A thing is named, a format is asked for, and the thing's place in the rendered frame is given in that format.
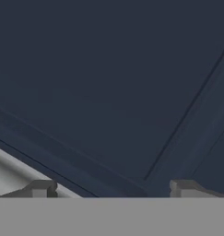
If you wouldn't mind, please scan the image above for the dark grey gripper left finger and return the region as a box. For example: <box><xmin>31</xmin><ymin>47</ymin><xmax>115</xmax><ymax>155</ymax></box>
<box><xmin>0</xmin><ymin>179</ymin><xmax>58</xmax><ymax>198</ymax></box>

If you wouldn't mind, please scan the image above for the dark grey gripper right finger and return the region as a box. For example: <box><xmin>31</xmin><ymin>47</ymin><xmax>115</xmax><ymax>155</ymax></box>
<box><xmin>169</xmin><ymin>179</ymin><xmax>224</xmax><ymax>198</ymax></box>

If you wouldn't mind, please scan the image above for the dark navy cabinet door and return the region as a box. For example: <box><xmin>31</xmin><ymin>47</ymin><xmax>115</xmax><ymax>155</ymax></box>
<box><xmin>191</xmin><ymin>124</ymin><xmax>224</xmax><ymax>196</ymax></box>
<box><xmin>0</xmin><ymin>0</ymin><xmax>224</xmax><ymax>198</ymax></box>

